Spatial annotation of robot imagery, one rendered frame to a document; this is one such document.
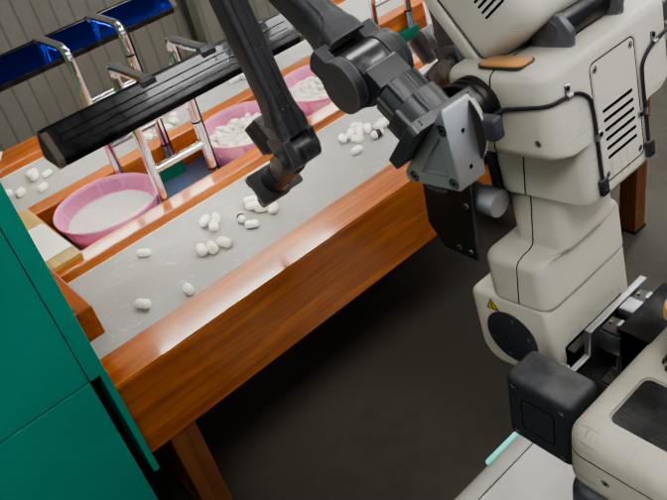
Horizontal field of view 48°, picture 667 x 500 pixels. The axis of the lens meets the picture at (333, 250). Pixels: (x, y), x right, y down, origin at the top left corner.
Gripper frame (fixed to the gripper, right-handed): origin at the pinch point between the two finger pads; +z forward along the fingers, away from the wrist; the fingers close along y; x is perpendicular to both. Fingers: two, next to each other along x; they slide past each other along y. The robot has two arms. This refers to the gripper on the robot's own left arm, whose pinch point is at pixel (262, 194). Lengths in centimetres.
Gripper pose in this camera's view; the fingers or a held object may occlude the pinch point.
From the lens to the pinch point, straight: 155.3
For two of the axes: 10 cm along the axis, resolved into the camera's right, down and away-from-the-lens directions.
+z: -3.6, 2.7, 8.9
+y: -7.3, 5.2, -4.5
